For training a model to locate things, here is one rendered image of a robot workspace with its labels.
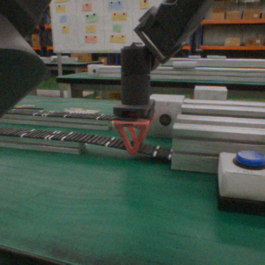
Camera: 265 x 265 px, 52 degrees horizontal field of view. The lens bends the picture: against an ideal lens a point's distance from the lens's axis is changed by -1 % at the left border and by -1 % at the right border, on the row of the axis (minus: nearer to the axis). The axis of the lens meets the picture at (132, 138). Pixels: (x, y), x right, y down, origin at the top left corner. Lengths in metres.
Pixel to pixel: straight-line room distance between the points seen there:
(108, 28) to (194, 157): 3.20
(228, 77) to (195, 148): 1.61
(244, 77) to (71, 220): 1.84
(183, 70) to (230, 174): 1.75
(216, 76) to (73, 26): 2.28
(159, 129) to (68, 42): 3.26
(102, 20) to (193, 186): 3.31
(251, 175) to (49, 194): 0.30
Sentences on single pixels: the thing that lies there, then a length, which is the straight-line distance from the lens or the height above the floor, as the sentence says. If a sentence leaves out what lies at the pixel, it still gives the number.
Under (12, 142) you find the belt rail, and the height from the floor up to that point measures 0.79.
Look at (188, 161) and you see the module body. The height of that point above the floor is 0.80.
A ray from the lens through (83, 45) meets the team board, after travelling 3.77.
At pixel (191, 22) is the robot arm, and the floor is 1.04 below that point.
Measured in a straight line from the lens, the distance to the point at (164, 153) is 0.56.
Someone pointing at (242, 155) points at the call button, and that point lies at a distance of 0.41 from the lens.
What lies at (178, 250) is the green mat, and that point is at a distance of 0.34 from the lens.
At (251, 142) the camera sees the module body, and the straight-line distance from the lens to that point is 0.51.
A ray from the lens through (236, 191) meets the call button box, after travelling 0.40.
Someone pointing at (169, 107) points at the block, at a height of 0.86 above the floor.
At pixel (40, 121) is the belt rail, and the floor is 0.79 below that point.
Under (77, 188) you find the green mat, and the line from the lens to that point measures 0.46.
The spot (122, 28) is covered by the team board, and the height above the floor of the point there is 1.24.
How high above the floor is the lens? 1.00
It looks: 18 degrees down
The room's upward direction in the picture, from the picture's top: straight up
